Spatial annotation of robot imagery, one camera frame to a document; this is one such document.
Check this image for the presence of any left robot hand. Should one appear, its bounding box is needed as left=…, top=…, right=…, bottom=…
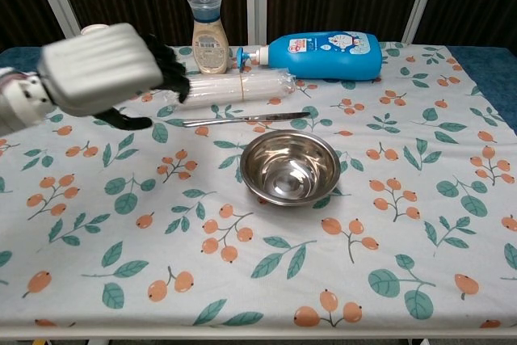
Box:
left=36, top=22, right=191, bottom=132

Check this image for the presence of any stack of floral paper cups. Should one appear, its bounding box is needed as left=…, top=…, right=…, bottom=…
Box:
left=80, top=23, right=109, bottom=36

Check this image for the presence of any stainless steel bowl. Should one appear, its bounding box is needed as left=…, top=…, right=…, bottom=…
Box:
left=239, top=129, right=343, bottom=207

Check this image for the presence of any beige sauce bottle clear cap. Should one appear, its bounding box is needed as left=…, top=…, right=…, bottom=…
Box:
left=187, top=0, right=230, bottom=76

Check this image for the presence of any stainless steel table knife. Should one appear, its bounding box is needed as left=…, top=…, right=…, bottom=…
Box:
left=182, top=111, right=312, bottom=128

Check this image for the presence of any wrapped bundle of white straws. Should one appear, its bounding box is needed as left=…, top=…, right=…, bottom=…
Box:
left=163, top=69, right=297, bottom=110

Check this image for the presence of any blue pump soap bottle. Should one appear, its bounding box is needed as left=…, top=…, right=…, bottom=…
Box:
left=236, top=30, right=384, bottom=82

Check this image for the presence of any floral orange fruit tablecloth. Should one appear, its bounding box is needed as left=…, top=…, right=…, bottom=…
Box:
left=0, top=40, right=517, bottom=330

